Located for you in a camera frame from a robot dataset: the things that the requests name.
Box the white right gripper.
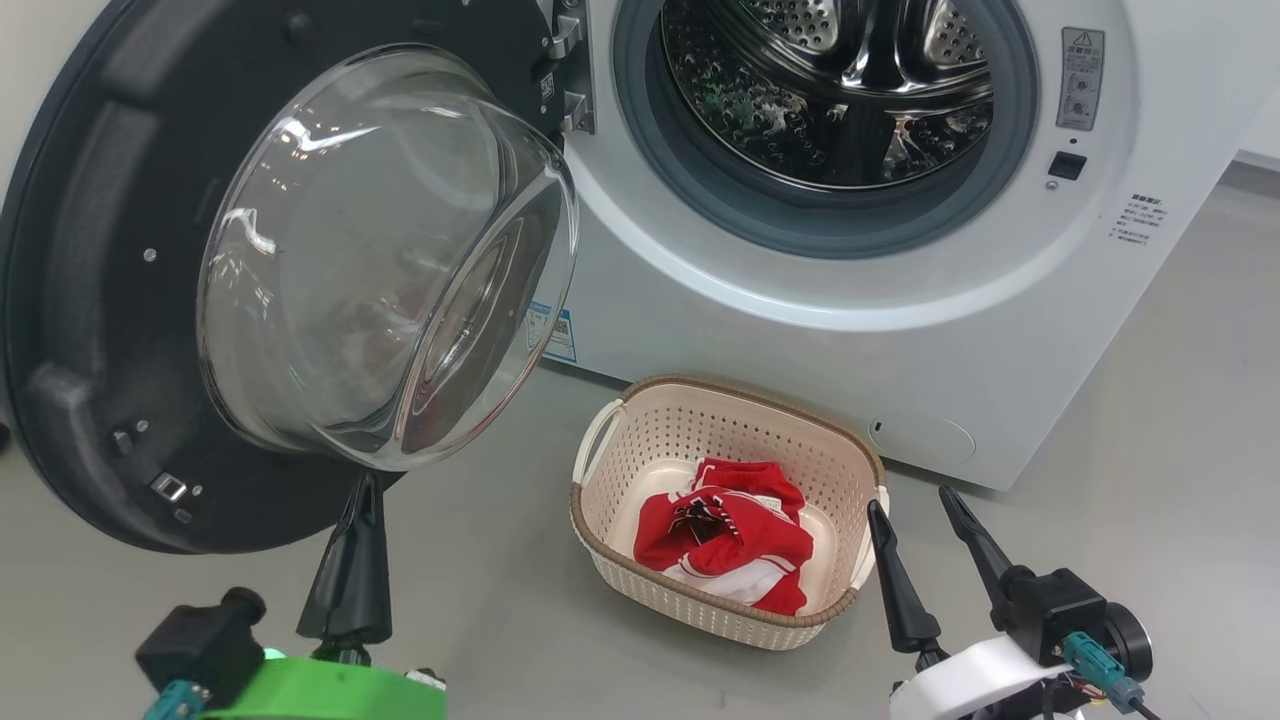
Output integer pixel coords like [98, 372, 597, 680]
[867, 486, 1072, 720]

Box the blue energy label sticker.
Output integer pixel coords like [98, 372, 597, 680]
[527, 300, 578, 364]

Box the grey warning sticker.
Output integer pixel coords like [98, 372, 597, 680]
[1057, 27, 1106, 132]

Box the left camera cable teal plug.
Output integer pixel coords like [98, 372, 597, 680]
[143, 680, 207, 720]

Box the red and white garment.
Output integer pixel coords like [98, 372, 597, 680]
[633, 458, 816, 617]

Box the white front-load washing machine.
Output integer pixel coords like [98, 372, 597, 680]
[535, 0, 1280, 492]

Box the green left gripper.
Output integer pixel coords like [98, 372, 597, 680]
[200, 470, 448, 720]

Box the black printed text label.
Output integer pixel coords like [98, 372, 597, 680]
[1108, 193, 1171, 247]

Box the cream perforated laundry basket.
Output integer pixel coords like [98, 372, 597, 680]
[570, 375, 890, 652]

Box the black glass washing machine door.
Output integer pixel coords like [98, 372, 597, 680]
[0, 0, 598, 557]

